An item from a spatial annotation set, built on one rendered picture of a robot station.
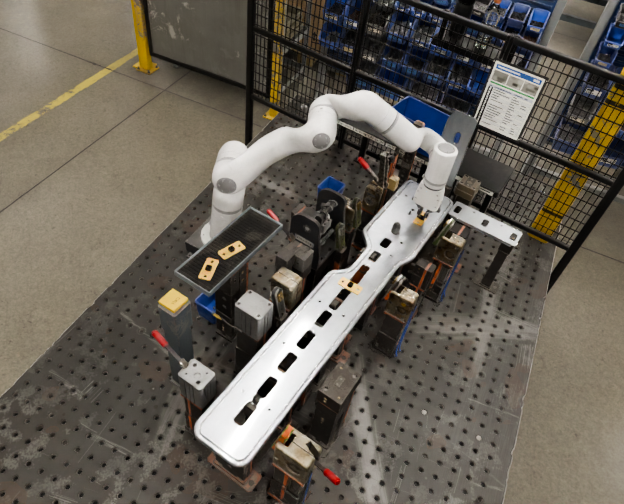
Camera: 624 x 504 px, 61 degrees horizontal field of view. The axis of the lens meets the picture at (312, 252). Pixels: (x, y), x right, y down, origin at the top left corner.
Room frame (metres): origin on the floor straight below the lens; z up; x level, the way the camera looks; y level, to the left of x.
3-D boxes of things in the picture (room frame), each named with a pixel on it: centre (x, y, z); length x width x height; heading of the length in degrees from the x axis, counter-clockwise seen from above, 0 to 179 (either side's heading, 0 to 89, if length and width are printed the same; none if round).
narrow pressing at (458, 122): (1.82, -0.49, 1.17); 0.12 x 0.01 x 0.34; 63
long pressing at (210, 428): (1.16, -0.15, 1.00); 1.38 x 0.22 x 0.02; 153
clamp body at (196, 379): (0.73, 0.27, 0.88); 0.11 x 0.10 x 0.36; 63
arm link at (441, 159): (1.57, -0.40, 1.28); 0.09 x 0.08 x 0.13; 2
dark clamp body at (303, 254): (1.24, 0.04, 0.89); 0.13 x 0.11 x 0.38; 63
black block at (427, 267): (1.34, -0.42, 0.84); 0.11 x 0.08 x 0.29; 63
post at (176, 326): (0.89, 0.37, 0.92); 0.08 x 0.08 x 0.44; 63
